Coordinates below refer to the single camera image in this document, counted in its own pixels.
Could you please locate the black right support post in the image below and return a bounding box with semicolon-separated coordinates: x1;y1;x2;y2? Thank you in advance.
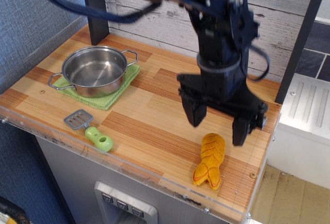
275;0;322;104

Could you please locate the white ribbed cabinet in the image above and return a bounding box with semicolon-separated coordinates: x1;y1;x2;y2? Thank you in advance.
268;74;329;188

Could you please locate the yellow object at corner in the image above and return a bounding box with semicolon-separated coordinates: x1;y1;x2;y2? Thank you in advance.
0;197;28;224

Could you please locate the green folded cloth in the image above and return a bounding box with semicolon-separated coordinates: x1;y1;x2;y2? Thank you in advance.
48;64;140;110

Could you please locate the stainless steel pot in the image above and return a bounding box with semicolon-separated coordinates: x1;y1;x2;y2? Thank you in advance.
60;45;139;90

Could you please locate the black left support post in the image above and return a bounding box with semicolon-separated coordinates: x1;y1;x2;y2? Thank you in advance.
85;0;109;45

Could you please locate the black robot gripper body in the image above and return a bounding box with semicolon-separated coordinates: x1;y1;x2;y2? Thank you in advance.
177;68;268;129

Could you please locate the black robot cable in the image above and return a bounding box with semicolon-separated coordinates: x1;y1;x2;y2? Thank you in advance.
18;0;162;24

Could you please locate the grey spatula green handle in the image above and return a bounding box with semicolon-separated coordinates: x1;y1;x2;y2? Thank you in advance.
63;109;113;152

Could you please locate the silver dispenser button panel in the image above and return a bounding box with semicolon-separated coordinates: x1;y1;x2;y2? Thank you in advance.
94;181;158;223

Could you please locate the orange plush toy fish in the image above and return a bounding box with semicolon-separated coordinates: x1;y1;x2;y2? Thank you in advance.
193;133;226;190

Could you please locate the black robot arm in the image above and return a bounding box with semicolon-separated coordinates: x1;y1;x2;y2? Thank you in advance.
150;0;268;146

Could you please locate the black support post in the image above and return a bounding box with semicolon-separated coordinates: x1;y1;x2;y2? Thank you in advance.
85;0;109;45
275;0;322;104

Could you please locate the clear acrylic table guard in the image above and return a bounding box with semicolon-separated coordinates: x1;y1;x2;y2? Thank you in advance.
1;104;275;223

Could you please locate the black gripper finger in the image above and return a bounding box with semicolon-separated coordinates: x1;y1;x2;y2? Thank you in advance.
233;117;253;146
181;93;207;127

